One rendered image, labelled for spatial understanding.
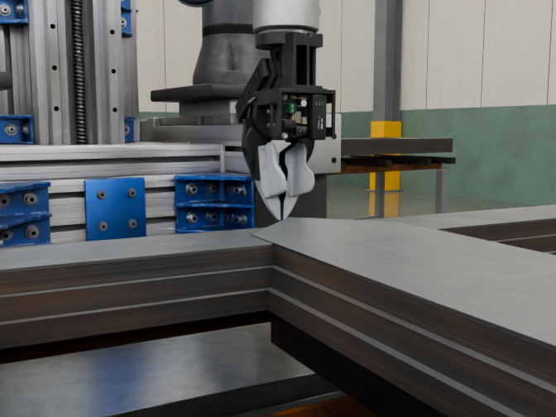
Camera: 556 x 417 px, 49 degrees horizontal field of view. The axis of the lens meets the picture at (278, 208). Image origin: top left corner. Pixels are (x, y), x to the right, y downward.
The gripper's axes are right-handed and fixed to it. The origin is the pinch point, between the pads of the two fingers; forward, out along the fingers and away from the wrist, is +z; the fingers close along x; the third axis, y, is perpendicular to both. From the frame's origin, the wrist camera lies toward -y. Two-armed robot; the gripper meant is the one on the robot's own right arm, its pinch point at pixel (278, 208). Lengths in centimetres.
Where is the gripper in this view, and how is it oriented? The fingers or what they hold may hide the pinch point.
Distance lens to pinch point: 74.0
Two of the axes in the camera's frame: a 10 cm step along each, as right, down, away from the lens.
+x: 8.9, -0.6, 4.5
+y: 4.5, 1.1, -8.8
